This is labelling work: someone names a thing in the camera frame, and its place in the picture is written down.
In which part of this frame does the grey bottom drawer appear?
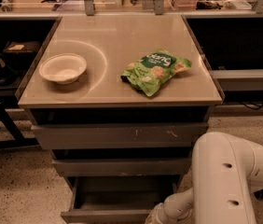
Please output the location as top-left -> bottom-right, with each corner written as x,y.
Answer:
61,175 -> 178,224

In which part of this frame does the grey drawer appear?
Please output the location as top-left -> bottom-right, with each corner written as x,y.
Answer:
61,175 -> 178,224
52,147 -> 191,176
30,106 -> 210,151

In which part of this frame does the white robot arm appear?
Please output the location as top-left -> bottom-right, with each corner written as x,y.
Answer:
145,132 -> 263,224

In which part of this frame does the grey drawer cabinet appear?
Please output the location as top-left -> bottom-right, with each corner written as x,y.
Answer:
15,14 -> 225,224

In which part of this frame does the grey top drawer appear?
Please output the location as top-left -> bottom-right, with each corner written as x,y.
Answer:
30,106 -> 210,151

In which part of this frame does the grey middle drawer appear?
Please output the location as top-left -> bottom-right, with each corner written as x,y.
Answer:
52,147 -> 191,176

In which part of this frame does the green snack bag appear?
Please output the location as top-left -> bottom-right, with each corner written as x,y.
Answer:
120,49 -> 192,97

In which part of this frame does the white paper bowl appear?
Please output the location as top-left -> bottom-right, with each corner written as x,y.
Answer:
39,53 -> 87,85

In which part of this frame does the black bag under desk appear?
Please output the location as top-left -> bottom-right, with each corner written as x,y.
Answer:
3,41 -> 41,69

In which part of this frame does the black table leg frame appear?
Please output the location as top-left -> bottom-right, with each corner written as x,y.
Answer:
0,104 -> 38,150

